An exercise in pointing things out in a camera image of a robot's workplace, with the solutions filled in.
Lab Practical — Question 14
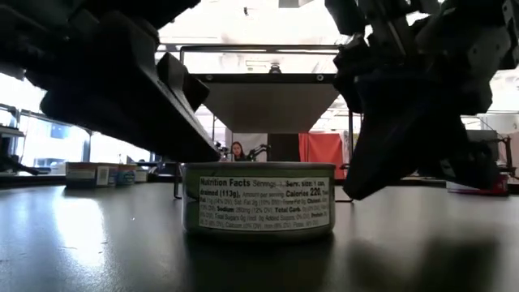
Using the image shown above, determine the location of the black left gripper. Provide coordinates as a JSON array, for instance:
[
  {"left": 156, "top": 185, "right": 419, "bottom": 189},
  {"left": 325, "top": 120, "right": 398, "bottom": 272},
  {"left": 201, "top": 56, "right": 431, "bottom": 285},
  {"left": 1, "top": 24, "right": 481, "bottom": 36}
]
[{"left": 0, "top": 0, "right": 221, "bottom": 164}]

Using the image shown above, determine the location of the green label can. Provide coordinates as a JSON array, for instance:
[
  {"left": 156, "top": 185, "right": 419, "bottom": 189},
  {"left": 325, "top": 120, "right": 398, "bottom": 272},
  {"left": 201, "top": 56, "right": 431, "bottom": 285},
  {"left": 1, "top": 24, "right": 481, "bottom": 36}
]
[{"left": 180, "top": 161, "right": 337, "bottom": 241}]

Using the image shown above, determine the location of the wooden shelf black metal frame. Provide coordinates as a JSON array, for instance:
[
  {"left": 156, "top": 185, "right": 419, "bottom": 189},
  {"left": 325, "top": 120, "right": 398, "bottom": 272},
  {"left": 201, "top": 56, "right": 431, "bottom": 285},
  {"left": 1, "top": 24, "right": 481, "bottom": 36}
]
[{"left": 174, "top": 44, "right": 354, "bottom": 203}]

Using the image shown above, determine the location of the red box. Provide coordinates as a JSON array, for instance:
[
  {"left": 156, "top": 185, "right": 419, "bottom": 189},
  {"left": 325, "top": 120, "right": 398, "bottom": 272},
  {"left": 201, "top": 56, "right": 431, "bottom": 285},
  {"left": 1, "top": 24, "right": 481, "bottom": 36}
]
[{"left": 445, "top": 174, "right": 510, "bottom": 196}]

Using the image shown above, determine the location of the orange red partition panel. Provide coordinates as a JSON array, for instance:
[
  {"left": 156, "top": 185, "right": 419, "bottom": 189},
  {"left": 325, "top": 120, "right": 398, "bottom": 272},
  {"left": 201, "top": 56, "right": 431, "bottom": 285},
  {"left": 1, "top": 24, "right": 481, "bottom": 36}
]
[{"left": 298, "top": 132, "right": 345, "bottom": 180}]

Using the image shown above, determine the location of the person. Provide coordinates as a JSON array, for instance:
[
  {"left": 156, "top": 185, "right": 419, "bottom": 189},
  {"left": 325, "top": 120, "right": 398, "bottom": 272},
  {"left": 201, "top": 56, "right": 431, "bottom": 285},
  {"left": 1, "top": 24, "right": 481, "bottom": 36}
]
[{"left": 229, "top": 140, "right": 247, "bottom": 163}]

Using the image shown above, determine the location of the black partition panel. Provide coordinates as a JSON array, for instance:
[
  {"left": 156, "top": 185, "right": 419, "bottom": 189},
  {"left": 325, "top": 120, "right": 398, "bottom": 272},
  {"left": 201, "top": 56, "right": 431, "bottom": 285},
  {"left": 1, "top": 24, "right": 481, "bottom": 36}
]
[{"left": 267, "top": 133, "right": 301, "bottom": 163}]

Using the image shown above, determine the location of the black computer monitor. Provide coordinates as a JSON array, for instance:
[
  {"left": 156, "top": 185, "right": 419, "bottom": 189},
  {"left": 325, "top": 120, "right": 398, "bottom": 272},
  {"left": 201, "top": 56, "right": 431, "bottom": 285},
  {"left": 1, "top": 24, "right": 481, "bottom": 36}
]
[{"left": 461, "top": 128, "right": 500, "bottom": 155}]

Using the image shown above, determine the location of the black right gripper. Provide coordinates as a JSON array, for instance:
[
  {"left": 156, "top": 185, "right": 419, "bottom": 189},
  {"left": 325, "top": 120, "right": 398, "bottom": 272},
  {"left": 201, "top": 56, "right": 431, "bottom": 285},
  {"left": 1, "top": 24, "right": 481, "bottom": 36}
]
[{"left": 342, "top": 0, "right": 519, "bottom": 201}]

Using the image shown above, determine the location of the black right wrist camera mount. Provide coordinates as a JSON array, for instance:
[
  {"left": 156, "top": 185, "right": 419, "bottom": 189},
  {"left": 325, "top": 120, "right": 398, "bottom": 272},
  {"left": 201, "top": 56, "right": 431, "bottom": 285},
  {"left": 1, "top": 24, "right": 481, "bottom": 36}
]
[{"left": 324, "top": 0, "right": 410, "bottom": 114}]

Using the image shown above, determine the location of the blue label gold can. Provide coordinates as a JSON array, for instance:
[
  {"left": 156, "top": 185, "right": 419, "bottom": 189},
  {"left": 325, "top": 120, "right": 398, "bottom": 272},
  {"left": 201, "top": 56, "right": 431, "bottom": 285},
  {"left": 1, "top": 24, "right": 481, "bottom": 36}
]
[{"left": 116, "top": 164, "right": 137, "bottom": 187}]

